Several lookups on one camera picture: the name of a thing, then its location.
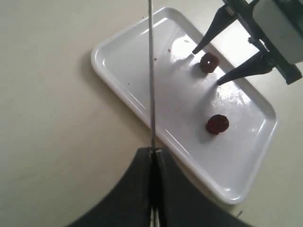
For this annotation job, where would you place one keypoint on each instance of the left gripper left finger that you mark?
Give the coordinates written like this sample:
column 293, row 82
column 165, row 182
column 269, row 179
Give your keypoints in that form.
column 128, row 203

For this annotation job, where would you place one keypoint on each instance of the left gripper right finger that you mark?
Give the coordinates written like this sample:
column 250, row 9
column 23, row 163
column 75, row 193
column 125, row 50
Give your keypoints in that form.
column 181, row 203

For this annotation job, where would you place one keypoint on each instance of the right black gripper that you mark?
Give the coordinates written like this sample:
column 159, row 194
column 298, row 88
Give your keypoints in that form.
column 268, row 56

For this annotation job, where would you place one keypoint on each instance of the thin metal skewer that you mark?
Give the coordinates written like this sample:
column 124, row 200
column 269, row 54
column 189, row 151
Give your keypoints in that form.
column 154, row 201

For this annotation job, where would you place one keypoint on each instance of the dark red fruit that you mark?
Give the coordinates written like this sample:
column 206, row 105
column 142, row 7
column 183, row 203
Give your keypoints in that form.
column 209, row 62

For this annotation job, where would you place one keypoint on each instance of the white rectangular plastic tray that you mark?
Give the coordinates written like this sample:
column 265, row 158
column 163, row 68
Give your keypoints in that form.
column 185, row 99

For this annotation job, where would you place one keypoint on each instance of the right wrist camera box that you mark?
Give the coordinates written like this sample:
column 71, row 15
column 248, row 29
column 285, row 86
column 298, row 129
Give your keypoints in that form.
column 279, row 30

